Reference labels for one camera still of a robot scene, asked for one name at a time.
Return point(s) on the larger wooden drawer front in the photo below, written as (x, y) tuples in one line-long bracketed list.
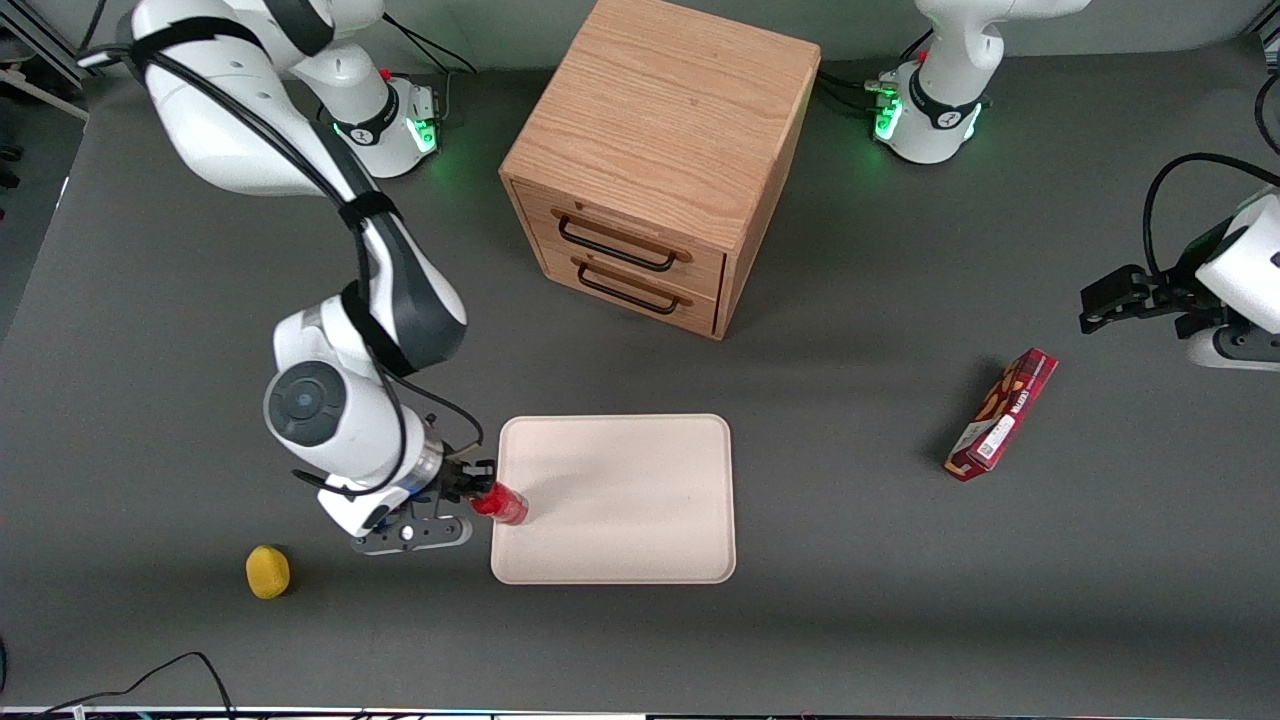
[(640, 225)]

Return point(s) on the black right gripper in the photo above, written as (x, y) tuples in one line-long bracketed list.
[(457, 476)]

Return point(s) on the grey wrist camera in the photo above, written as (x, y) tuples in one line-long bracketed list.
[(1235, 350), (410, 535)]

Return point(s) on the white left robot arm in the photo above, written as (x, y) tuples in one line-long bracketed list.
[(945, 90)]

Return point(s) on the yellow toy lemon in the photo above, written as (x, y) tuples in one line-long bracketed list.
[(268, 572)]

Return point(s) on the red coke bottle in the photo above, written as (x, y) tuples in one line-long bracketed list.
[(505, 508)]

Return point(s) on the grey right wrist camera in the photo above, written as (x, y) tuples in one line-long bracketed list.
[(410, 535)]

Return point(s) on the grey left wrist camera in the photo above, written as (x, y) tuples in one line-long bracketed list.
[(1235, 350)]

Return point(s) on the aluminium frame rail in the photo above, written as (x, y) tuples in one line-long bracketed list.
[(40, 55)]

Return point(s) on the wooden drawer cabinet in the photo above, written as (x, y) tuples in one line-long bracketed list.
[(660, 110)]

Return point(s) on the red snack box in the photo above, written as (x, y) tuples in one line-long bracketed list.
[(1005, 415)]

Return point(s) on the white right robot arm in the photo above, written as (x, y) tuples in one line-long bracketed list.
[(220, 130)]

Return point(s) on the beige plastic tray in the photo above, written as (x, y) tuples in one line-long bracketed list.
[(630, 500)]

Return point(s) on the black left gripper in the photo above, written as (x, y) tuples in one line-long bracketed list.
[(1180, 291)]

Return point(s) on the smaller wooden drawer front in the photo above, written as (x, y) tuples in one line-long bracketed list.
[(640, 305)]

